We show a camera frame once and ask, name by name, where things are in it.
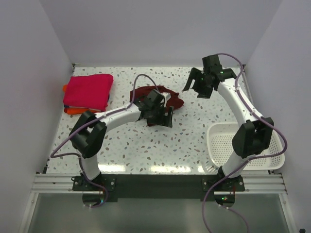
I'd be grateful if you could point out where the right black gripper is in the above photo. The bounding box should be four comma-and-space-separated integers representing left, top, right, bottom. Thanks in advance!
184, 67, 213, 99

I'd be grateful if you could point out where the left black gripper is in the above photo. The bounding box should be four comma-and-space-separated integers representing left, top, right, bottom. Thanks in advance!
147, 104, 173, 128

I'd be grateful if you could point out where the dark red t-shirt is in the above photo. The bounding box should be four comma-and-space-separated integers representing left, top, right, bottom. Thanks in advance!
134, 85, 184, 113

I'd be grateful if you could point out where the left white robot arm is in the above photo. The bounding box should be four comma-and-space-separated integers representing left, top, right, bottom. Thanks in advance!
69, 90, 173, 190

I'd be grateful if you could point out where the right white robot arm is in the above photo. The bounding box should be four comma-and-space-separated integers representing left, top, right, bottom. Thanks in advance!
183, 54, 274, 191

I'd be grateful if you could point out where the white perforated plastic basket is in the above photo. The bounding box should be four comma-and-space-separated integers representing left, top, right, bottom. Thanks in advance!
207, 122, 285, 171

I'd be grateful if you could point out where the folded pink t-shirt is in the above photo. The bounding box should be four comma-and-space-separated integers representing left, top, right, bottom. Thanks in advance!
63, 74, 114, 111

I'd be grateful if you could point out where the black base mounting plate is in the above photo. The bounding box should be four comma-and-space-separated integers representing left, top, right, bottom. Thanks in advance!
72, 173, 244, 203

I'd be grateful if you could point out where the folded orange t-shirt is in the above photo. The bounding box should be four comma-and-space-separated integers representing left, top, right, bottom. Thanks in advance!
62, 84, 100, 115

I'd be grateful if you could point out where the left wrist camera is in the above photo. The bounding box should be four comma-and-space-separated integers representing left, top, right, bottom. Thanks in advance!
160, 92, 171, 107

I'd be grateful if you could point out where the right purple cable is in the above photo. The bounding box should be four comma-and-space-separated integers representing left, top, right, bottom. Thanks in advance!
202, 53, 289, 233

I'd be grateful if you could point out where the aluminium extrusion rail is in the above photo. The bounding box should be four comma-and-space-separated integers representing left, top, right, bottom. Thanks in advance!
31, 174, 287, 194

